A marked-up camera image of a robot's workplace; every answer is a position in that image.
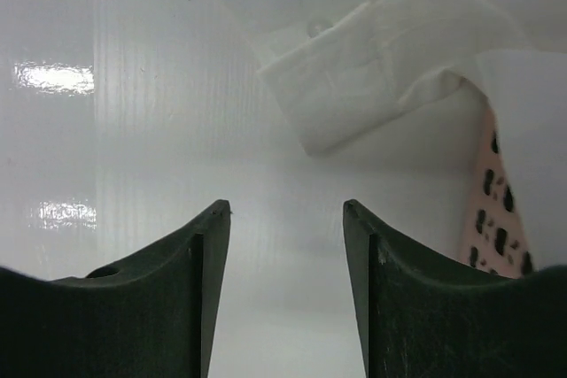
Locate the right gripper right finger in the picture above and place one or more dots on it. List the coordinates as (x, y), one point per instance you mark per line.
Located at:
(422, 314)

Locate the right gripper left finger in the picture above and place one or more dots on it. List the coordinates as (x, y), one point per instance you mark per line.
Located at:
(150, 314)

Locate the white shirt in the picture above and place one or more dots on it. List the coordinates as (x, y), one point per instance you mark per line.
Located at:
(341, 68)

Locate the pink laundry basket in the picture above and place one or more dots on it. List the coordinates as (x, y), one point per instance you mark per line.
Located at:
(493, 239)

